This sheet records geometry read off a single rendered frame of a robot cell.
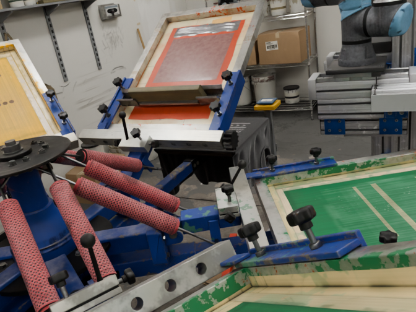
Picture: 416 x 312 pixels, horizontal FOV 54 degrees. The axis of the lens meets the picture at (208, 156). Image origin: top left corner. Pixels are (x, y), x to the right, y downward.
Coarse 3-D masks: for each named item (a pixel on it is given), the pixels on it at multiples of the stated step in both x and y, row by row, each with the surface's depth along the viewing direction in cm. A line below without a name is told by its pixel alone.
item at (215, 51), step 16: (224, 32) 194; (240, 32) 189; (208, 48) 191; (224, 48) 187; (192, 64) 189; (208, 64) 184; (224, 64) 180; (192, 80) 182; (208, 80) 178; (176, 112) 174; (192, 112) 170; (208, 112) 166
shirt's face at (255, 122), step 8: (232, 120) 227; (240, 120) 225; (248, 120) 223; (256, 120) 220; (264, 120) 218; (248, 128) 210; (256, 128) 208; (240, 136) 201; (248, 136) 199; (240, 144) 191; (224, 152) 186; (232, 152) 184
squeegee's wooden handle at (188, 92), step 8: (136, 88) 176; (144, 88) 174; (152, 88) 172; (160, 88) 170; (168, 88) 168; (176, 88) 166; (184, 88) 164; (192, 88) 162; (200, 88) 162; (136, 96) 178; (144, 96) 176; (152, 96) 174; (160, 96) 172; (168, 96) 171; (176, 96) 169; (184, 96) 167; (192, 96) 166; (200, 96) 164
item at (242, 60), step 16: (256, 0) 193; (176, 16) 212; (192, 16) 209; (208, 16) 206; (256, 16) 186; (160, 32) 211; (256, 32) 182; (240, 48) 177; (144, 64) 200; (240, 64) 170; (112, 128) 178; (128, 128) 174; (144, 128) 170; (160, 128) 166; (176, 128) 163; (192, 128) 159; (208, 128) 156
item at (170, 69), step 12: (192, 36) 202; (168, 48) 204; (180, 48) 200; (192, 48) 196; (168, 60) 198; (180, 60) 194; (156, 72) 196; (168, 72) 192; (180, 72) 189; (156, 84) 190; (168, 84) 187; (180, 84) 184; (144, 108) 183; (156, 108) 180; (168, 108) 177
